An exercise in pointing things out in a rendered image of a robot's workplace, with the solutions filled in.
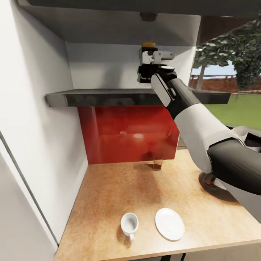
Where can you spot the saucer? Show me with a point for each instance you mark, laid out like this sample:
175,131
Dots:
169,224

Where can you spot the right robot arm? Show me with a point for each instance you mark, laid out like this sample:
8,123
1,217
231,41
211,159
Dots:
213,147

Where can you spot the coffee cup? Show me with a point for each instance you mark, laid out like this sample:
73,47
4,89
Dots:
129,225

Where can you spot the water glass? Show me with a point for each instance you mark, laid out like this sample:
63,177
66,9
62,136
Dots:
158,157

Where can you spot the shelf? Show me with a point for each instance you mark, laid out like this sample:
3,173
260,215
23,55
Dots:
124,97
132,22

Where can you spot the bottle of coffee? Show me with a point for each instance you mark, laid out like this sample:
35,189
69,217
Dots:
146,57

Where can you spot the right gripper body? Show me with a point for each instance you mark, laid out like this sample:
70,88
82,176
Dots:
148,68

